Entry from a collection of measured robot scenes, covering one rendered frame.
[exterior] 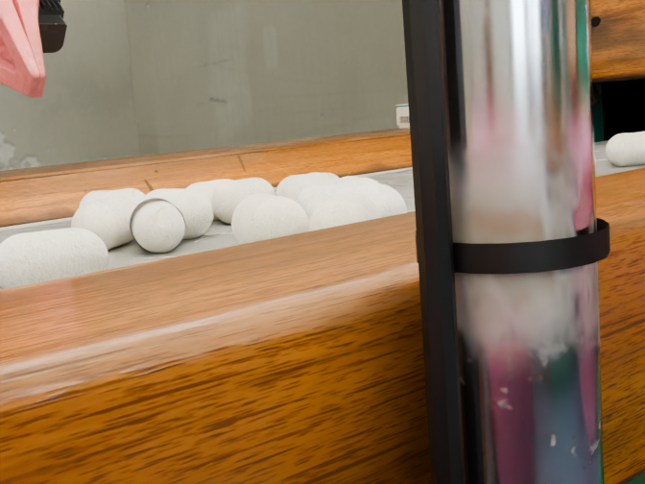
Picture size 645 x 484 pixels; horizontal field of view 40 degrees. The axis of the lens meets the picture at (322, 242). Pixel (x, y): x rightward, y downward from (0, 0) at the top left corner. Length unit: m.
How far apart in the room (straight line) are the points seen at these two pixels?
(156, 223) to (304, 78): 1.83
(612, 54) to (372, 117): 1.33
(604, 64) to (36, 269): 0.52
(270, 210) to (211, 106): 2.16
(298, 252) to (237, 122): 2.20
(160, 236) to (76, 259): 0.06
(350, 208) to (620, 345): 0.12
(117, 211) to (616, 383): 0.22
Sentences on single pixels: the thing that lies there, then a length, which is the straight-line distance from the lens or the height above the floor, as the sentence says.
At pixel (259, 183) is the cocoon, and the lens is 0.40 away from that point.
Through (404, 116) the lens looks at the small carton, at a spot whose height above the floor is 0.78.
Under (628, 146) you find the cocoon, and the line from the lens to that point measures 0.54.
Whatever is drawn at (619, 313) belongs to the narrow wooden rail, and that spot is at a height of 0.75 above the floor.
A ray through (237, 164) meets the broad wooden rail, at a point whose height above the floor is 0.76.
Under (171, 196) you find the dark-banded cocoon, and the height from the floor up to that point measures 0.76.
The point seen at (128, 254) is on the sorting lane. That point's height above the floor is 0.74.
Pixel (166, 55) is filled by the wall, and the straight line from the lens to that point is 2.60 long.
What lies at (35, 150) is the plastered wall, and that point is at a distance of 2.60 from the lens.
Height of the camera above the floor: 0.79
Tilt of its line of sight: 9 degrees down
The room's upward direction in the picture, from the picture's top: 4 degrees counter-clockwise
